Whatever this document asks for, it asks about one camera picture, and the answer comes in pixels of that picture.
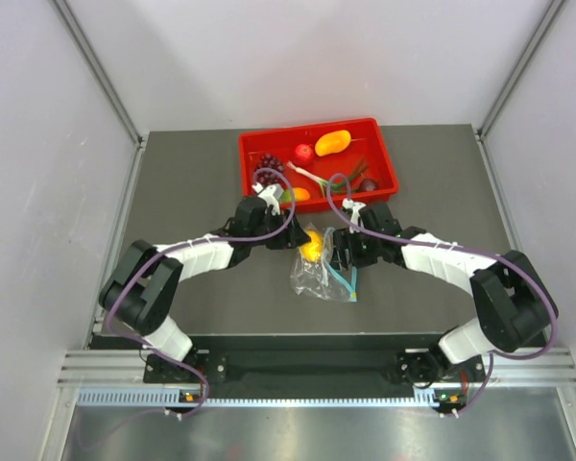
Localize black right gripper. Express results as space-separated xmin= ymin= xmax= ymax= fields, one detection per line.
xmin=330 ymin=225 xmax=383 ymax=271

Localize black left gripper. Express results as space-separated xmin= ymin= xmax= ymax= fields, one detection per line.
xmin=249 ymin=206 xmax=310 ymax=250

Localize yellow fake lemon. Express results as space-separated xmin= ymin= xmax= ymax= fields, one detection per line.
xmin=299 ymin=230 xmax=324 ymax=263

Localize clear zip top bag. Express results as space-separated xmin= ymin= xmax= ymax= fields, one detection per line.
xmin=290 ymin=224 xmax=358 ymax=303

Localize yellow fake corn cob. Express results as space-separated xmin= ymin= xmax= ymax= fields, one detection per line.
xmin=314 ymin=130 xmax=352 ymax=157

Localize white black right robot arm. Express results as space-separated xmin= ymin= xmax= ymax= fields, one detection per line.
xmin=331 ymin=199 xmax=559 ymax=380

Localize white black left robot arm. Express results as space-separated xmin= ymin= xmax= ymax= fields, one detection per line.
xmin=98 ymin=196 xmax=310 ymax=381

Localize yellow green fake mango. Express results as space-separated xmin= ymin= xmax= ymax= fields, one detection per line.
xmin=279 ymin=187 xmax=311 ymax=203

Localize green fake scallion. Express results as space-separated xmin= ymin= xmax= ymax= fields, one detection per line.
xmin=286 ymin=159 xmax=369 ymax=195

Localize dark red fake grapes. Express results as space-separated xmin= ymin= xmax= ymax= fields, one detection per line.
xmin=253 ymin=153 xmax=285 ymax=187

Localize red fake strawberry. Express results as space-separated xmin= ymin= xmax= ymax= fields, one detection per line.
xmin=293 ymin=144 xmax=316 ymax=167

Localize red plastic tray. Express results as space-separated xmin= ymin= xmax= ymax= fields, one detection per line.
xmin=238 ymin=118 xmax=399 ymax=203

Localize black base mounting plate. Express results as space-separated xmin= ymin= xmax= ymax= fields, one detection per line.
xmin=142 ymin=349 xmax=467 ymax=388

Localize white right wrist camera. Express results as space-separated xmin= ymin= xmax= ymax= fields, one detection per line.
xmin=342 ymin=198 xmax=366 ymax=233

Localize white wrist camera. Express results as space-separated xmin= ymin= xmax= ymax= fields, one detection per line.
xmin=342 ymin=198 xmax=366 ymax=233
xmin=252 ymin=182 xmax=284 ymax=215

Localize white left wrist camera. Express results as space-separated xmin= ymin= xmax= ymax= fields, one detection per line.
xmin=252 ymin=182 xmax=284 ymax=215

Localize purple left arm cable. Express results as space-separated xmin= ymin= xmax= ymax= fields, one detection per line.
xmin=103 ymin=167 xmax=299 ymax=419

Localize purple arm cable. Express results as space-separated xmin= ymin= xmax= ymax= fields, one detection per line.
xmin=103 ymin=167 xmax=299 ymax=419
xmin=325 ymin=172 xmax=561 ymax=419

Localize grey slotted cable duct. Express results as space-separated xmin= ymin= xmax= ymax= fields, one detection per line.
xmin=77 ymin=388 xmax=461 ymax=408

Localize left aluminium frame post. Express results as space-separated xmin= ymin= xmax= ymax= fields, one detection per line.
xmin=49 ymin=0 xmax=144 ymax=147

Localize aluminium frame post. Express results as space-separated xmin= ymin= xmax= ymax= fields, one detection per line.
xmin=49 ymin=0 xmax=144 ymax=147
xmin=474 ymin=0 xmax=570 ymax=140

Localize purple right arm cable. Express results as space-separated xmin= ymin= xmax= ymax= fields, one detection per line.
xmin=325 ymin=172 xmax=561 ymax=419

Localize right aluminium frame post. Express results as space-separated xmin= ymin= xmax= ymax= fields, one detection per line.
xmin=474 ymin=0 xmax=570 ymax=140

